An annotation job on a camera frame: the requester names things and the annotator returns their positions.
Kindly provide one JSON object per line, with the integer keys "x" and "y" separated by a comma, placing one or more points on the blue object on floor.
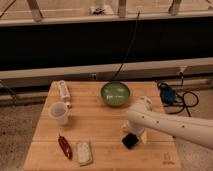
{"x": 167, "y": 94}

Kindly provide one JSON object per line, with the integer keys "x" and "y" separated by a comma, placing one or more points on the green ceramic bowl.
{"x": 115, "y": 94}

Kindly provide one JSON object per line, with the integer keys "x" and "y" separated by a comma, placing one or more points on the red chili pepper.
{"x": 65, "y": 146}

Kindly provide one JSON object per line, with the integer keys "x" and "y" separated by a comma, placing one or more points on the black rectangular eraser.
{"x": 130, "y": 140}

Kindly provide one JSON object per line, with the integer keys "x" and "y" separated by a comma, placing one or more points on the translucent plastic measuring cup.
{"x": 59, "y": 112}

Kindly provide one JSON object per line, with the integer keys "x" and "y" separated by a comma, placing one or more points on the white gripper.
{"x": 135, "y": 129}

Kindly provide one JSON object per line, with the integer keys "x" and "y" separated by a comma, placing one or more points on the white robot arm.
{"x": 140, "y": 116}

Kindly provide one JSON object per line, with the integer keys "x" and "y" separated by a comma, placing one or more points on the white rectangular packet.
{"x": 84, "y": 153}

